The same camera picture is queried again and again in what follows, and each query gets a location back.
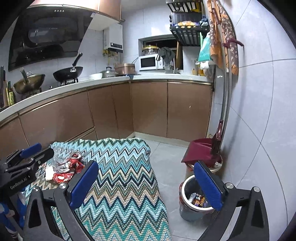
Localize grey trash bin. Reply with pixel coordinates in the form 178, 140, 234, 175
179, 175, 215, 222

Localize brown kitchen cabinets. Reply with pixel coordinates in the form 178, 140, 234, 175
1, 80, 212, 158

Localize white red wrapper pile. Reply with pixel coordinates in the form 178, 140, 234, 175
45, 152, 85, 184

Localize beige bucket under dustpan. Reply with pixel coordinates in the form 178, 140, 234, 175
186, 155, 223, 173

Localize maroon dustpan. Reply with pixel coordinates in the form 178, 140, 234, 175
181, 138, 222, 168

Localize maroon broom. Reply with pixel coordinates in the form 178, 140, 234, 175
209, 38, 244, 156

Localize zigzag patterned table cloth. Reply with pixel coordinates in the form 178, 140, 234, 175
21, 137, 172, 241

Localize brass coloured wok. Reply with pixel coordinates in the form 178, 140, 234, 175
14, 68, 46, 94

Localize black wok pan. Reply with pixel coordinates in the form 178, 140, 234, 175
53, 52, 83, 83

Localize steel pot lid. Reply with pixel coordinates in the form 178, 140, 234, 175
100, 66, 118, 78

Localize copper cooking pot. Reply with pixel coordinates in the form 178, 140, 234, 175
114, 63, 136, 76

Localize black range hood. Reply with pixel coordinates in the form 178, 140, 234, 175
8, 5, 93, 71

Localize white water heater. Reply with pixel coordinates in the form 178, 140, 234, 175
103, 24, 123, 53

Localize teal plastic bag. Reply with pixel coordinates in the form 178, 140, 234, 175
198, 33, 214, 65

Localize white microwave oven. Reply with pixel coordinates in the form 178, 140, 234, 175
138, 54, 164, 71

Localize patterned hanging apron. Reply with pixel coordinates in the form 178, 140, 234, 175
207, 1, 239, 75

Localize dark grey cloth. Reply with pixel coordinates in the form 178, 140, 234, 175
157, 47, 175, 63

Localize glass lidded pot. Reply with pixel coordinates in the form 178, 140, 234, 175
142, 45, 159, 56

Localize black wall dish rack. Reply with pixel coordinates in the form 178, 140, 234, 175
166, 0, 209, 47

